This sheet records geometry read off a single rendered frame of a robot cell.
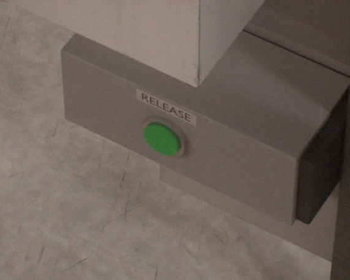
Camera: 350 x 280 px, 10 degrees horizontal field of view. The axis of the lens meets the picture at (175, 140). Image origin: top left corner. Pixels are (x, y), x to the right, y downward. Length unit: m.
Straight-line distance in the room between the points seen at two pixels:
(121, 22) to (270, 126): 0.21
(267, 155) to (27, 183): 1.48
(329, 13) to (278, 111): 0.08
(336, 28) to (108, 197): 1.46
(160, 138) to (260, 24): 0.11
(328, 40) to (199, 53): 0.23
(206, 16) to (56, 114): 1.75
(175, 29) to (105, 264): 1.59
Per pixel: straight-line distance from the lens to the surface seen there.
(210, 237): 2.86
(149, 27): 1.27
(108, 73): 1.49
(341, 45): 1.48
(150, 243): 2.85
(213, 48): 1.29
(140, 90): 1.48
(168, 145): 1.50
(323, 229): 1.65
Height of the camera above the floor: 2.32
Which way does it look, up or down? 52 degrees down
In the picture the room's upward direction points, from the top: straight up
